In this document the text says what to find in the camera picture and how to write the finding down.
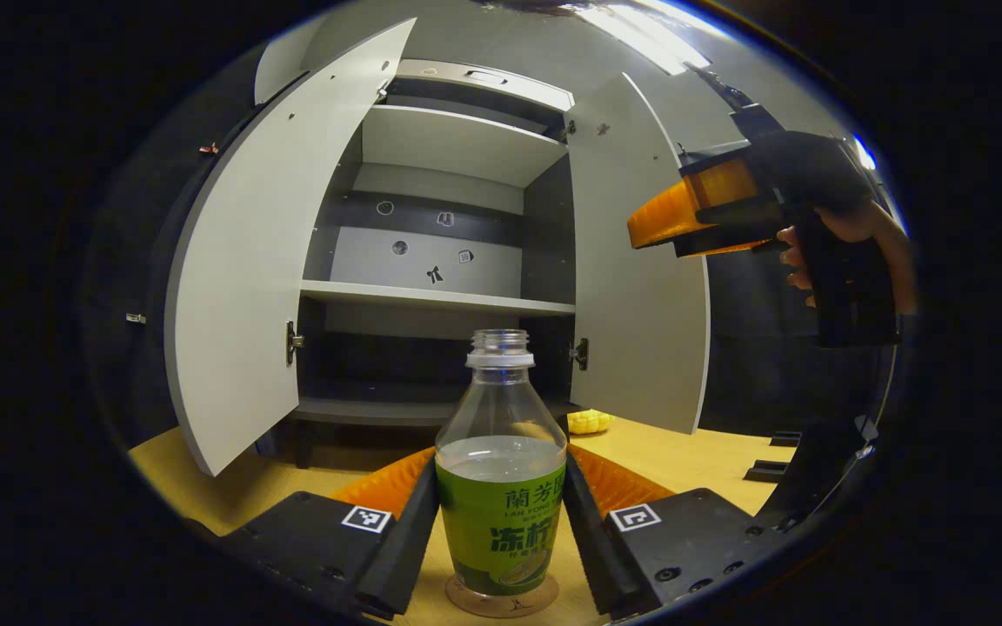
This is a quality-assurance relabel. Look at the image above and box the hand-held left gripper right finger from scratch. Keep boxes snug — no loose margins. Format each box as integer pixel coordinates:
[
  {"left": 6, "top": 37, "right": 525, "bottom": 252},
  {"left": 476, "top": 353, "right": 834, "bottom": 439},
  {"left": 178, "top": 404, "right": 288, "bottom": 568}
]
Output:
[{"left": 564, "top": 443, "right": 785, "bottom": 620}]

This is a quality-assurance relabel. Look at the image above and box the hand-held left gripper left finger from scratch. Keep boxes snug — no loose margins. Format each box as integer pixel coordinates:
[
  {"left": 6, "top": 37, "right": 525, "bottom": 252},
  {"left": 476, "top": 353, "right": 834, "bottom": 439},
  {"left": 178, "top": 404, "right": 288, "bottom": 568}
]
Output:
[{"left": 223, "top": 446, "right": 441, "bottom": 620}]

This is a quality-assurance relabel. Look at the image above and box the round brown coaster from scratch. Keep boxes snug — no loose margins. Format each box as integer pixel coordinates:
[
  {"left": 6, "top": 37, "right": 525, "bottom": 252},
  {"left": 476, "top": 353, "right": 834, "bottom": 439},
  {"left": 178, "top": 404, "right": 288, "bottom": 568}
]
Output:
[{"left": 445, "top": 572, "right": 559, "bottom": 619}]

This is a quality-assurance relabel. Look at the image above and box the green label plastic bottle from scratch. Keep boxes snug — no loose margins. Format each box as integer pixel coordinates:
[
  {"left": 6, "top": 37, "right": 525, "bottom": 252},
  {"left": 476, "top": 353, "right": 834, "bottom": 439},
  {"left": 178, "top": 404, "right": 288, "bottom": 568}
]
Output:
[{"left": 435, "top": 329, "right": 568, "bottom": 599}]

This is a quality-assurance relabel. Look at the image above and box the white cabinet door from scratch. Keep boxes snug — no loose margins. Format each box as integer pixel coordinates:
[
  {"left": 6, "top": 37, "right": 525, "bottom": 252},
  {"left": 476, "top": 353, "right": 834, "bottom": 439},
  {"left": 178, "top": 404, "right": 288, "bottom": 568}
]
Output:
[
  {"left": 567, "top": 73, "right": 711, "bottom": 435},
  {"left": 164, "top": 17, "right": 417, "bottom": 477}
]

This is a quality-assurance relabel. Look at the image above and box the white cabinet shelf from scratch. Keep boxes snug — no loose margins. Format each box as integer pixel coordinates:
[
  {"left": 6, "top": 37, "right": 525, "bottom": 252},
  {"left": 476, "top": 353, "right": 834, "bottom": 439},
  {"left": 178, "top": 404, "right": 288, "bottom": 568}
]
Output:
[
  {"left": 301, "top": 279, "right": 577, "bottom": 316},
  {"left": 360, "top": 104, "right": 570, "bottom": 189}
]

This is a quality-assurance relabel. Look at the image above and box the white and grey cabinet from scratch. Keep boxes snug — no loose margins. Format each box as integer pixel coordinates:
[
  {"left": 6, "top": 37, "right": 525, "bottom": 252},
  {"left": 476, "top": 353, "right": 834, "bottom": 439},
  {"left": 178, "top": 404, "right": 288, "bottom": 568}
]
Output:
[{"left": 164, "top": 17, "right": 711, "bottom": 477}]

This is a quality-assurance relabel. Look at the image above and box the black backdrop cloth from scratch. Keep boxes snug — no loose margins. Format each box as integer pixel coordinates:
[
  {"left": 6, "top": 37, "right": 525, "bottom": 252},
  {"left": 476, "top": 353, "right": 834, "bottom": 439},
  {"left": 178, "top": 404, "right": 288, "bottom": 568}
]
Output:
[
  {"left": 83, "top": 70, "right": 311, "bottom": 453},
  {"left": 697, "top": 252, "right": 895, "bottom": 436}
]

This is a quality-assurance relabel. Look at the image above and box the long ceiling light panel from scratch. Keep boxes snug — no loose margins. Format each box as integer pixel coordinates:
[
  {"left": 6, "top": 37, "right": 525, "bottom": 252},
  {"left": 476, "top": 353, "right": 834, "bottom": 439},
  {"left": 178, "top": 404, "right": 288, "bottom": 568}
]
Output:
[{"left": 571, "top": 0, "right": 712, "bottom": 75}]

